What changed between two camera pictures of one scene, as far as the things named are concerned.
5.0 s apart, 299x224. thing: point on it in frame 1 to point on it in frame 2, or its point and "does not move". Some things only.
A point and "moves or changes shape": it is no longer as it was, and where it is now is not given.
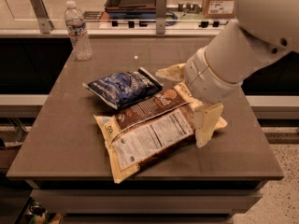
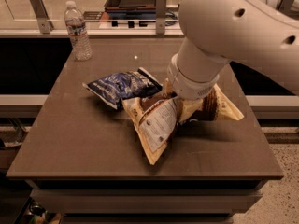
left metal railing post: x=38 y=7 does not move
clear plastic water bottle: x=77 y=29 does not move
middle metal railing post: x=161 y=11 does not move
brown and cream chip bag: x=135 y=135 moves or changes shape
